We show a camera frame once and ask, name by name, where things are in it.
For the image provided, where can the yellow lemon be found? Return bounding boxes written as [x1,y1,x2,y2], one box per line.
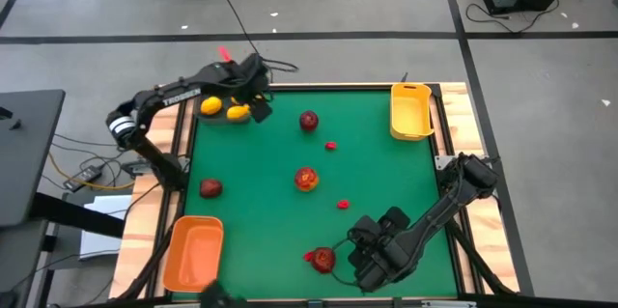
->
[200,96,224,117]
[226,104,251,122]

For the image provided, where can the dark red apple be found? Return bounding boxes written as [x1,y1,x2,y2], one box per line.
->
[311,246,337,275]
[199,178,224,200]
[298,110,320,133]

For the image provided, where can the clear plastic bin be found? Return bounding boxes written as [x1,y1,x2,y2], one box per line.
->
[195,94,255,126]

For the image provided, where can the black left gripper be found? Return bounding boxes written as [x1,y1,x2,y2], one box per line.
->
[231,54,274,125]

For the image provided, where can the orange plastic basket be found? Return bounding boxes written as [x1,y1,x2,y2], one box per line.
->
[162,215,225,294]

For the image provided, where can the black side desk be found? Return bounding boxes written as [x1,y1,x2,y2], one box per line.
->
[0,89,67,230]

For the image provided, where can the black floor cable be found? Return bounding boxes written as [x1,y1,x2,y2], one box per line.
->
[178,0,300,73]

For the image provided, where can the black device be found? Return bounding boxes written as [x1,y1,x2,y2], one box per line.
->
[200,279,247,308]

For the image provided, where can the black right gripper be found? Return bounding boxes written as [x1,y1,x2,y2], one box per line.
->
[331,236,411,294]

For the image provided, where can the white paper sheet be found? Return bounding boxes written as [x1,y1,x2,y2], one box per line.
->
[79,194,134,261]

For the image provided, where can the yellow plastic basket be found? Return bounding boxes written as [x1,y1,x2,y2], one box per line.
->
[389,82,435,142]

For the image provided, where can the yellow floor cable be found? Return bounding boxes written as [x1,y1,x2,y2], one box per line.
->
[47,152,136,191]

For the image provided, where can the red yellow apple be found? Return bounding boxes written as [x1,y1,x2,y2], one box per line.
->
[294,166,321,193]

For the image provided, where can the lemons in clear container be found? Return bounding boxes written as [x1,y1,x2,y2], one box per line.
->
[108,81,532,308]

